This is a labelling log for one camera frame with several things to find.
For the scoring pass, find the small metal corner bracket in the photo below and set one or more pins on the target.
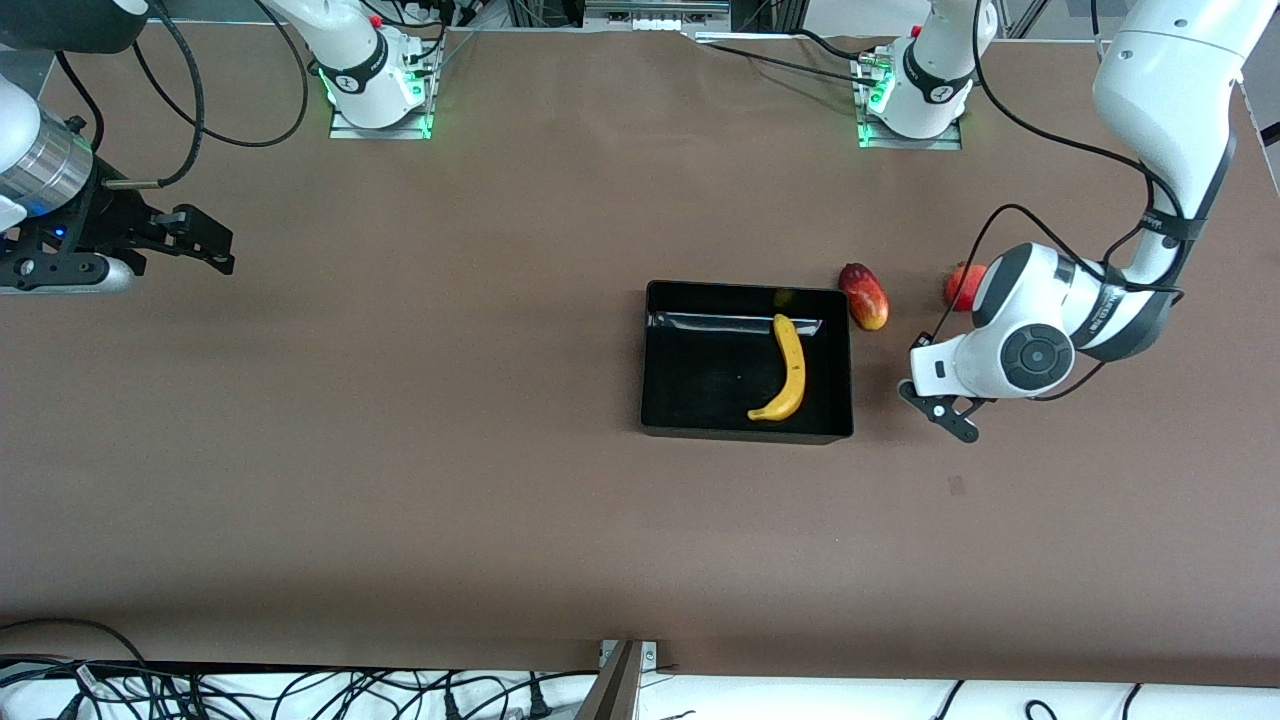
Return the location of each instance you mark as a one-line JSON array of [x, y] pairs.
[[648, 654]]

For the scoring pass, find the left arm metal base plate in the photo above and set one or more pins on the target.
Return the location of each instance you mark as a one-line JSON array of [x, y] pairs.
[[940, 143]]

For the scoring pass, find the black rectangular plastic box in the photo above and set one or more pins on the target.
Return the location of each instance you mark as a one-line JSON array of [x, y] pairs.
[[700, 380]]

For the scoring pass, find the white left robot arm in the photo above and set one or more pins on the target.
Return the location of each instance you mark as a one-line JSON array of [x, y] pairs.
[[1040, 300]]

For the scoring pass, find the yellow banana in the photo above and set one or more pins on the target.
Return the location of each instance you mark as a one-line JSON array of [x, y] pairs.
[[792, 370]]

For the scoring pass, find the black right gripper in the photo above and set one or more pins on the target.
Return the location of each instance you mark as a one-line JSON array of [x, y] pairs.
[[108, 222]]

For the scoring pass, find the red pomegranate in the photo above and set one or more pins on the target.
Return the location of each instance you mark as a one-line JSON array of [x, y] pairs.
[[962, 290]]

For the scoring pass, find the aluminium profile post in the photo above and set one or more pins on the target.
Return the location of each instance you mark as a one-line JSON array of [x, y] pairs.
[[612, 690]]

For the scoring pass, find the red yellow mango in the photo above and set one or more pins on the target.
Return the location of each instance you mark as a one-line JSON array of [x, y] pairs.
[[865, 298]]

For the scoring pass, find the aluminium frame with sockets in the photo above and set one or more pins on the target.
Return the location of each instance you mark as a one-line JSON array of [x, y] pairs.
[[655, 12]]

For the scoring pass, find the brown table cover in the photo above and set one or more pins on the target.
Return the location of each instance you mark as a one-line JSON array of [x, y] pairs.
[[400, 500]]

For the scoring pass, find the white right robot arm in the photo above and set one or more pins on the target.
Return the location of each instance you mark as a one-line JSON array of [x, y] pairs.
[[350, 50]]

